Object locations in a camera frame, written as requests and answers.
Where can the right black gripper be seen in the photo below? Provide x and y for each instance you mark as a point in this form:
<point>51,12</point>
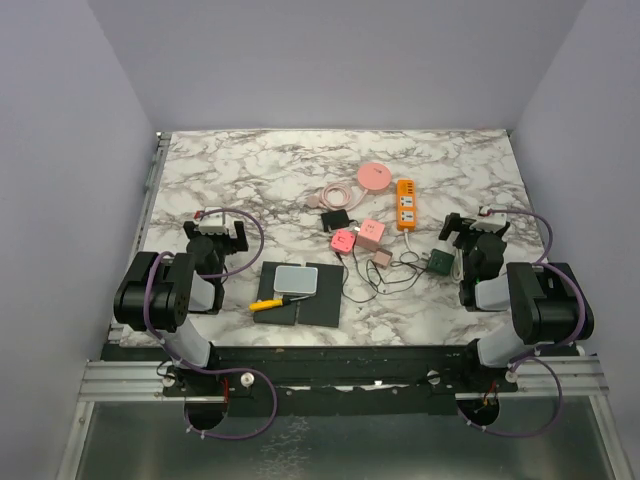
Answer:
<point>457,223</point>

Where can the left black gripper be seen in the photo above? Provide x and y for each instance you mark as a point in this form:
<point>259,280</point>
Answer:
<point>240,244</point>

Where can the orange power strip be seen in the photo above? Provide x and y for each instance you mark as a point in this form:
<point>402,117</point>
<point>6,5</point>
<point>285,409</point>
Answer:
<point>406,211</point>

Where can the pink cube socket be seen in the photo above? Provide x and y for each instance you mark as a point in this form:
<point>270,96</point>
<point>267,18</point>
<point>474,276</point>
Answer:
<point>370,234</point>

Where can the pink round power hub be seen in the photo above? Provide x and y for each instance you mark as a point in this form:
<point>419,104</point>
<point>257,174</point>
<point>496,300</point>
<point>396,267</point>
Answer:
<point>373,177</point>

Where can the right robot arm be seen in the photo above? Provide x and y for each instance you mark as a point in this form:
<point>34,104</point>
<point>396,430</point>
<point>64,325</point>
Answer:
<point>548,307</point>

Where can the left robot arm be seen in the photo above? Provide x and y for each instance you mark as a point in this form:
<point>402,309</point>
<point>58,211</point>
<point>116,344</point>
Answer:
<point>156,295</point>

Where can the green cube socket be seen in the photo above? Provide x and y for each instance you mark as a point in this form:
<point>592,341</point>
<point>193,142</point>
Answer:
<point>439,262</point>

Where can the grey white rectangular box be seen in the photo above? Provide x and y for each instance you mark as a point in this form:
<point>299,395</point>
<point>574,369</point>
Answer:
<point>292,279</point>

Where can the dusty pink small charger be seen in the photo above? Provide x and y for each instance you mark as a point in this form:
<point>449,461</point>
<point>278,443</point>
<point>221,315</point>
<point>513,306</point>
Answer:
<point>382,258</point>

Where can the black power adapter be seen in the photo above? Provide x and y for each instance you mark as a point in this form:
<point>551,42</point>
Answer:
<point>334,220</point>

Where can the coral pink square charger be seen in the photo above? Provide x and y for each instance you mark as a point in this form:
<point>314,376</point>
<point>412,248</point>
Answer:
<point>343,241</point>

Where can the black foam mat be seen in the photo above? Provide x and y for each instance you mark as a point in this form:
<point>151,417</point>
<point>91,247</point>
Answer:
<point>321,309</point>

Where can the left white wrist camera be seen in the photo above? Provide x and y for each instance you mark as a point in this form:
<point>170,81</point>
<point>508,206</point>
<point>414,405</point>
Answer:
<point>211,221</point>

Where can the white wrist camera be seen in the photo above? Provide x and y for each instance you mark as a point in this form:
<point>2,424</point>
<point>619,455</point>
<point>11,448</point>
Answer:
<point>487,221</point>
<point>211,221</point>

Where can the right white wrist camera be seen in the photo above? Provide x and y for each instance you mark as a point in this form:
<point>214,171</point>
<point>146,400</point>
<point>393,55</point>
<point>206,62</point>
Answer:
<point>487,221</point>

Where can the black mounting base rail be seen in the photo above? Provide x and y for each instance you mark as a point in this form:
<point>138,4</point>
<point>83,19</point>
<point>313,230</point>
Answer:
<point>332,381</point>

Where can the aluminium frame rail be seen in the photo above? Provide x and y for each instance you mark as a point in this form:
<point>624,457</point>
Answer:
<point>568,436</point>

